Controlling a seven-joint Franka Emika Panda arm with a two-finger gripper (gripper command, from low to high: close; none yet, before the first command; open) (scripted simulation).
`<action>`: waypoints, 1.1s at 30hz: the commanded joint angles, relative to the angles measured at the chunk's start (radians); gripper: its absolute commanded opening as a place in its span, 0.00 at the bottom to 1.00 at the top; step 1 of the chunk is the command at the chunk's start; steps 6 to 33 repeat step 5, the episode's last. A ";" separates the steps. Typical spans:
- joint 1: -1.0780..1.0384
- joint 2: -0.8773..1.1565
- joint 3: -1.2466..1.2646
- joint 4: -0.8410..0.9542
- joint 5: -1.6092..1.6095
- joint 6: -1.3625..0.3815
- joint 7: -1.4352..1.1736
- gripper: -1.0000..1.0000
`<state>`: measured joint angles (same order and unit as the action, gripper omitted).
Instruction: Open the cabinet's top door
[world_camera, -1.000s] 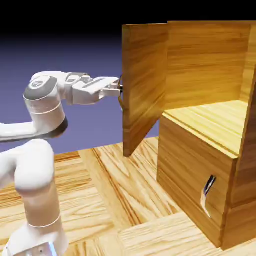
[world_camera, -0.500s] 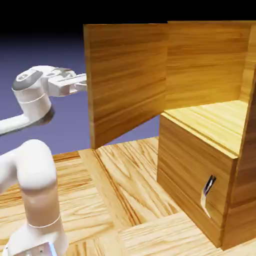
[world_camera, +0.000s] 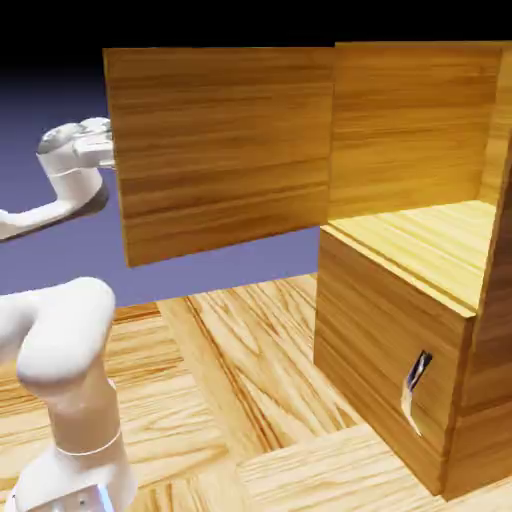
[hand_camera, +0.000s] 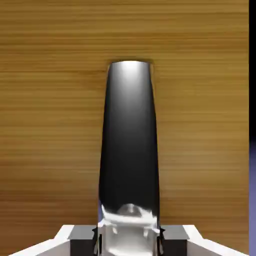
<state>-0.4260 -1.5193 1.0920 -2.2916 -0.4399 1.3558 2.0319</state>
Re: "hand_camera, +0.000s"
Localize light wood cabinet door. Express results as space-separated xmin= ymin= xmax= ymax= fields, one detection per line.
xmin=0 ymin=0 xmax=250 ymax=256

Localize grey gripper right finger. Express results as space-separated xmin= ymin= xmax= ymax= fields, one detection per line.
xmin=157 ymin=224 xmax=250 ymax=256

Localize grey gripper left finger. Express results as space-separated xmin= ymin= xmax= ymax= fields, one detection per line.
xmin=7 ymin=224 xmax=100 ymax=256

